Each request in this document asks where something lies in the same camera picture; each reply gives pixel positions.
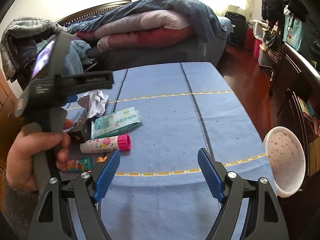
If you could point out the grey fuzzy blanket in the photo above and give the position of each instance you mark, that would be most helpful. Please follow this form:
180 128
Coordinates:
24 27

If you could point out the white paper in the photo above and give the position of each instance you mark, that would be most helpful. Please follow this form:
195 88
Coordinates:
94 102

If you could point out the dark wooden cabinet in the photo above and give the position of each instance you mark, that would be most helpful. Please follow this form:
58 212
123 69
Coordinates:
296 82

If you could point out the pink and red quilt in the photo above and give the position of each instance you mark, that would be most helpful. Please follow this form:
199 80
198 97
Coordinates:
150 29

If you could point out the black suitcase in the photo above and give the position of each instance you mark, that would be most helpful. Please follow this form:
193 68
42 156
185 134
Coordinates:
239 24

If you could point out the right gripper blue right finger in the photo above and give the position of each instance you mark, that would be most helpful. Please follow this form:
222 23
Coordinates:
214 173

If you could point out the colourful candy wrapper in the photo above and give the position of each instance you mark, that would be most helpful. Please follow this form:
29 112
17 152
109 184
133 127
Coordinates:
78 165

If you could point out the pink capped floral tube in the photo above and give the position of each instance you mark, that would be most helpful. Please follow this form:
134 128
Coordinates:
103 145

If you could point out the bed with dark headboard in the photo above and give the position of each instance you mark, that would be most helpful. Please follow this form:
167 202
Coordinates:
192 49

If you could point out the pile of clothes on rack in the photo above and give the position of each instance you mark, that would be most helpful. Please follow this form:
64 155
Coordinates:
300 32

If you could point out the white plastic basket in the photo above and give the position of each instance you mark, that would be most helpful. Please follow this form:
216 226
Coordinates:
258 27

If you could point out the black cigarette pack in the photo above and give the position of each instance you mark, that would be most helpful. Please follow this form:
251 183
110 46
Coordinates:
80 132

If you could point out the blue striped table cloth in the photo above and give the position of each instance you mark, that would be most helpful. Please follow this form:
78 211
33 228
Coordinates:
159 191

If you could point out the white pink-speckled trash bin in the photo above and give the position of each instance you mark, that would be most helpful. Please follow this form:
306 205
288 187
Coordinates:
287 160

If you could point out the black hanging coat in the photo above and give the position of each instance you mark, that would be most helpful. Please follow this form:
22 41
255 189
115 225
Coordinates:
272 10

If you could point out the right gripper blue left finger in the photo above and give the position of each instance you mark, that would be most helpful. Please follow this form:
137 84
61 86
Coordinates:
103 174

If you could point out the light blue fleece blanket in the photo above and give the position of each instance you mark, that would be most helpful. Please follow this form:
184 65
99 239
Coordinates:
74 60

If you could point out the teal wet wipes pack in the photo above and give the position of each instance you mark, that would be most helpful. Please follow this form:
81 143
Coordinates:
114 124

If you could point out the small orange wrapper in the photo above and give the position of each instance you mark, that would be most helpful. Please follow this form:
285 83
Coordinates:
101 159

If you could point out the person's left hand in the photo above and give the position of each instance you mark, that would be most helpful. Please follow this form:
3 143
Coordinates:
19 173

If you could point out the black jacket on chair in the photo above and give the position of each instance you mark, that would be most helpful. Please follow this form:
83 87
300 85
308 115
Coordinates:
26 54

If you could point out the star patterned blue pillow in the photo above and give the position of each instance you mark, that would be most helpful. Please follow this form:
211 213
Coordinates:
92 17

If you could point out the blue patterned duvet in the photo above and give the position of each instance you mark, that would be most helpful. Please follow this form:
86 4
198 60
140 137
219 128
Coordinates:
202 18

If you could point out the orange wooden wardrobe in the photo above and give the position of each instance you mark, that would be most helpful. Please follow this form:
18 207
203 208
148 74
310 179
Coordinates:
10 126

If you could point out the pink storage box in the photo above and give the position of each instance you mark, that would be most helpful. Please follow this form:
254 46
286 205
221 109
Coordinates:
256 49

